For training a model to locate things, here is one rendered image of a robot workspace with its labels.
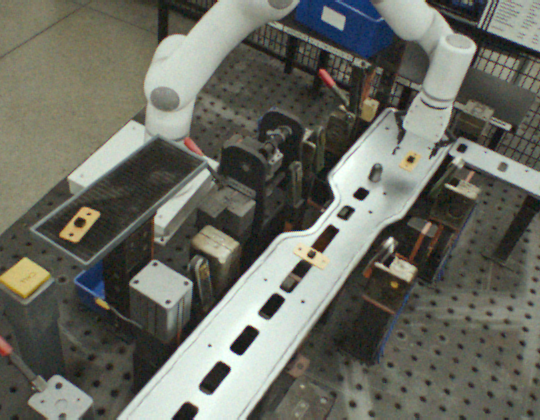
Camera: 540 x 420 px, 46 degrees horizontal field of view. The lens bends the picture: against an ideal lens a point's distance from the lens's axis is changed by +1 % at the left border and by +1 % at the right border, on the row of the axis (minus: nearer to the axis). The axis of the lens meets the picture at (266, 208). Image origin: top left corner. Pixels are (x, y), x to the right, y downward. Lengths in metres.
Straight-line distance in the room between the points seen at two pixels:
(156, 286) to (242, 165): 0.36
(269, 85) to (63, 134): 1.23
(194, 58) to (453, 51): 0.59
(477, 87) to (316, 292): 0.98
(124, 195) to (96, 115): 2.10
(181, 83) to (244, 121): 0.74
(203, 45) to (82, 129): 1.84
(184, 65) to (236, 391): 0.75
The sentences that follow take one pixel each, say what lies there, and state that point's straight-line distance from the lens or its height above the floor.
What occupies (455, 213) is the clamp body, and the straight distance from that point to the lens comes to 1.69.
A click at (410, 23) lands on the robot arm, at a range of 1.46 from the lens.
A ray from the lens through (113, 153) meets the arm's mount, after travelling 1.92.
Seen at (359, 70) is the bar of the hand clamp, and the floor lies 1.20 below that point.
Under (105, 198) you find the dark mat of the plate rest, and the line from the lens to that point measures 1.28.
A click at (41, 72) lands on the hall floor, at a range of 3.69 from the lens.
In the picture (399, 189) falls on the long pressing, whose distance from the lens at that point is 1.65.
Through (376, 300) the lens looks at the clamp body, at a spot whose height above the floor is 0.94.
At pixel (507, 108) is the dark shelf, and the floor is 1.03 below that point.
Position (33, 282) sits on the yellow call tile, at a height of 1.16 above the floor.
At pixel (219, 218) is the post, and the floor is 1.08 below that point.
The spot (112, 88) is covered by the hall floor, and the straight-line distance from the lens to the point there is 3.55.
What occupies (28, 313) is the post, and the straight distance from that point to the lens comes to 1.18.
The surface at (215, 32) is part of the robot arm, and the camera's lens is 1.49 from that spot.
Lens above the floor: 2.07
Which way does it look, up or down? 45 degrees down
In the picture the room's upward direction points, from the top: 11 degrees clockwise
